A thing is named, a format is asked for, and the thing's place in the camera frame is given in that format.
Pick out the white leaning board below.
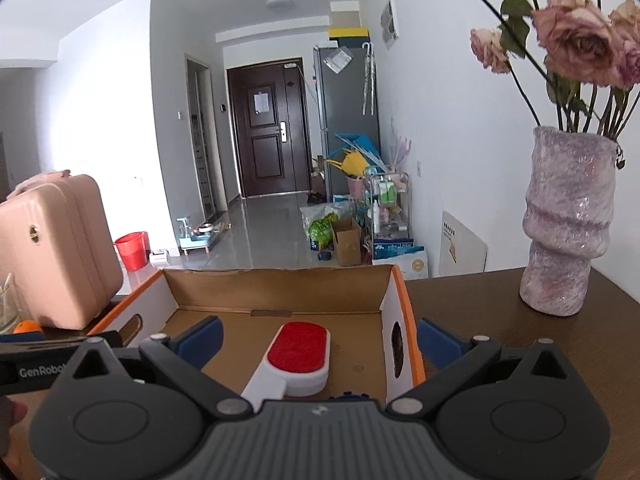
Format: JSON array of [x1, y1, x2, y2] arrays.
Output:
[[439, 210, 488, 277]]

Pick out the metal rack trolley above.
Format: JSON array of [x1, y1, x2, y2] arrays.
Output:
[[364, 171, 411, 261]]

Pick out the red cardboard box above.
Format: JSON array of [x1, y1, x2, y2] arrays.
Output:
[[87, 264, 427, 406]]

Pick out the white feather decoration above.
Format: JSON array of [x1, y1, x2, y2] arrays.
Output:
[[390, 117, 416, 173]]

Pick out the clear folded umbrella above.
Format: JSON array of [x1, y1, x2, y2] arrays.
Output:
[[361, 42, 377, 115]]

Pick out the dried pink roses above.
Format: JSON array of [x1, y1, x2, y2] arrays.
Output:
[[349, 0, 640, 171]]

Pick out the person's left hand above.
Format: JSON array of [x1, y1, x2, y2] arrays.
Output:
[[0, 401, 30, 473]]

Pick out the green plastic bag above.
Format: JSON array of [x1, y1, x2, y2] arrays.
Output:
[[305, 212, 341, 252]]

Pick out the blue and white carton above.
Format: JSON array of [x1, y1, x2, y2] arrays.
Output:
[[372, 240, 425, 261]]

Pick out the plastic document sleeve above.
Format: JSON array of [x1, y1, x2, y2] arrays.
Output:
[[322, 47, 353, 73]]

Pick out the open cardboard floor box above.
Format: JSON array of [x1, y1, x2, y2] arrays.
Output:
[[331, 217, 363, 267]]

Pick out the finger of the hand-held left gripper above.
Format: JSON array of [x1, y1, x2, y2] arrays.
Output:
[[0, 331, 124, 352]]

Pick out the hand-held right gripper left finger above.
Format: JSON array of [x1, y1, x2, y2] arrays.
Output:
[[65, 316, 252, 419]]

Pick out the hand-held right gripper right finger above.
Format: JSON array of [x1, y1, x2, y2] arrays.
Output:
[[386, 317, 578, 419]]

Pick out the pink hard-shell suitcase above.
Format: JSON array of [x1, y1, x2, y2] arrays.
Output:
[[0, 170, 124, 331]]

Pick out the grey refrigerator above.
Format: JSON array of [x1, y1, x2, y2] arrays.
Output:
[[312, 42, 381, 201]]

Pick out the yellow and black box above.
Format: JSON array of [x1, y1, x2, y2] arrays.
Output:
[[327, 25, 371, 47]]

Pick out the red bucket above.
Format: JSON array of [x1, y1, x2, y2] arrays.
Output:
[[114, 231, 150, 272]]

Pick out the red and white lint brush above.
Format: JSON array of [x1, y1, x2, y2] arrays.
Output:
[[240, 321, 332, 413]]

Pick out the blue yellow plastic items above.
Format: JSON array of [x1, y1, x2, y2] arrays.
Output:
[[325, 132, 386, 178]]

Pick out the grey side door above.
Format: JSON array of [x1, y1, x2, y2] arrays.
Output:
[[186, 55, 226, 216]]

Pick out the purple textured vase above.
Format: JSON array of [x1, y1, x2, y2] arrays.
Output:
[[519, 126, 618, 317]]

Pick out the white wall electrical panel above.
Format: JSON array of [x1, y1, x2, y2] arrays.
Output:
[[380, 0, 401, 51]]

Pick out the dark brown entrance door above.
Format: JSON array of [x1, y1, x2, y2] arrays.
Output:
[[226, 57, 313, 198]]

